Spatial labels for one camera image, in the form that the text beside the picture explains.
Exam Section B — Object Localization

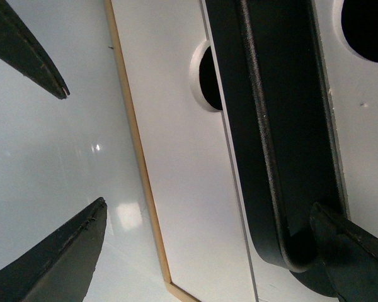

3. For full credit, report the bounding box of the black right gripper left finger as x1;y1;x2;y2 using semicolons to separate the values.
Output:
0;198;107;301

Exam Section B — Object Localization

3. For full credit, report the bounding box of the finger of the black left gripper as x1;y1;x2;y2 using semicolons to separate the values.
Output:
0;1;70;99
205;1;347;298

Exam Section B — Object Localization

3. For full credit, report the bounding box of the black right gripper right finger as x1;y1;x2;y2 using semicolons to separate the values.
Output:
310;203;378;301

